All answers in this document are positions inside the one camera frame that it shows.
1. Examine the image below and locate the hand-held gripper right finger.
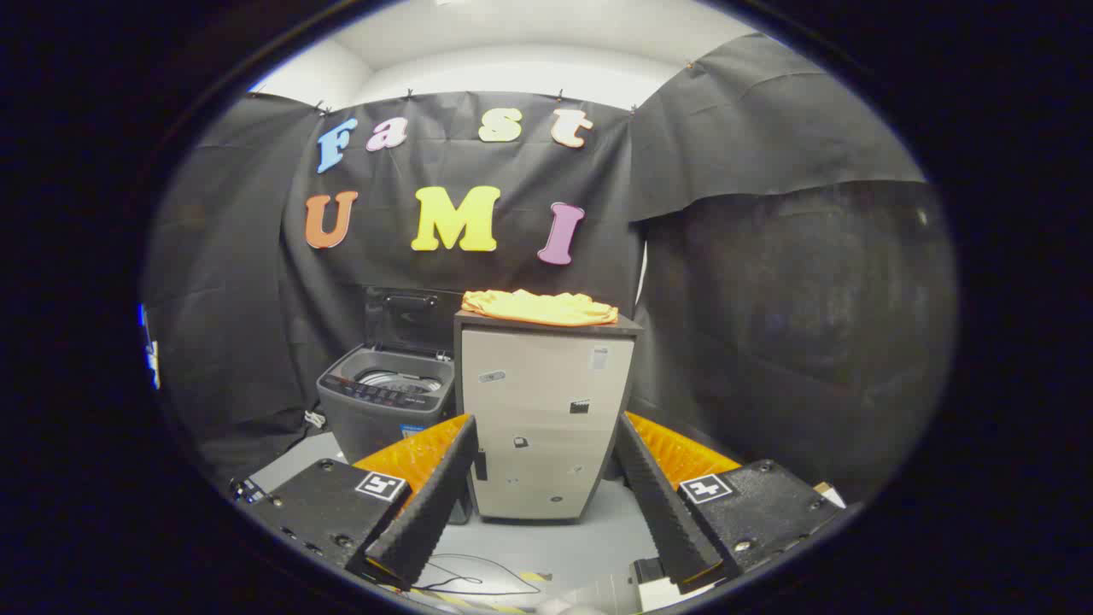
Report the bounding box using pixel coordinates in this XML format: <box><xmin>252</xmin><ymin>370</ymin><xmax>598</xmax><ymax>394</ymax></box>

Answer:
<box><xmin>615</xmin><ymin>412</ymin><xmax>846</xmax><ymax>595</ymax></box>

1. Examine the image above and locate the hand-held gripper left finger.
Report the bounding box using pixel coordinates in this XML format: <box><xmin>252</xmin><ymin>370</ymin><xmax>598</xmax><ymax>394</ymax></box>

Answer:
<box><xmin>243</xmin><ymin>414</ymin><xmax>479</xmax><ymax>590</ymax></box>

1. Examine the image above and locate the dark grey washing machine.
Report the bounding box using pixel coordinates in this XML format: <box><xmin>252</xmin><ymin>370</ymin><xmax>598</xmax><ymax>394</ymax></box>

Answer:
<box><xmin>316</xmin><ymin>344</ymin><xmax>457</xmax><ymax>466</ymax></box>

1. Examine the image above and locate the yellow polo shirt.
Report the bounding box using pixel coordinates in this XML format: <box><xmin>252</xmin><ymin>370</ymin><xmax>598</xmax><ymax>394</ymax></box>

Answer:
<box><xmin>462</xmin><ymin>289</ymin><xmax>619</xmax><ymax>327</ymax></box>

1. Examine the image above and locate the grey cabinet with dark top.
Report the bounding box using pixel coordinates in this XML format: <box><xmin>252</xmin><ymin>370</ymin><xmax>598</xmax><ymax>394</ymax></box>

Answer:
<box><xmin>453</xmin><ymin>309</ymin><xmax>644</xmax><ymax>524</ymax></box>

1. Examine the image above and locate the thin black floor cable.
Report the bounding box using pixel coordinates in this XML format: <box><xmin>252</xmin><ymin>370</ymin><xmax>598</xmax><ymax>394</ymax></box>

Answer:
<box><xmin>410</xmin><ymin>553</ymin><xmax>544</xmax><ymax>597</ymax></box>

